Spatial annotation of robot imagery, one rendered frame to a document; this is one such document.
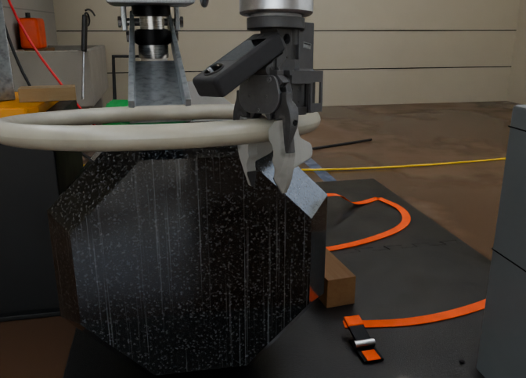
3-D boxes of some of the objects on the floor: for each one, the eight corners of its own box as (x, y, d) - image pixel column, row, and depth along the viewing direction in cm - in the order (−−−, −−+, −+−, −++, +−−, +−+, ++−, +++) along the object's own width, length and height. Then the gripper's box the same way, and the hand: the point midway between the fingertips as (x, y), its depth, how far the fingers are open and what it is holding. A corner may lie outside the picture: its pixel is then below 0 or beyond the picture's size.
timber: (354, 304, 200) (356, 275, 197) (326, 308, 197) (327, 280, 193) (323, 270, 228) (324, 245, 224) (297, 274, 224) (298, 249, 221)
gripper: (340, 18, 62) (335, 189, 66) (270, 24, 71) (269, 176, 75) (292, 12, 56) (289, 201, 61) (221, 19, 65) (224, 185, 69)
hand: (263, 181), depth 66 cm, fingers closed on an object, 5 cm apart
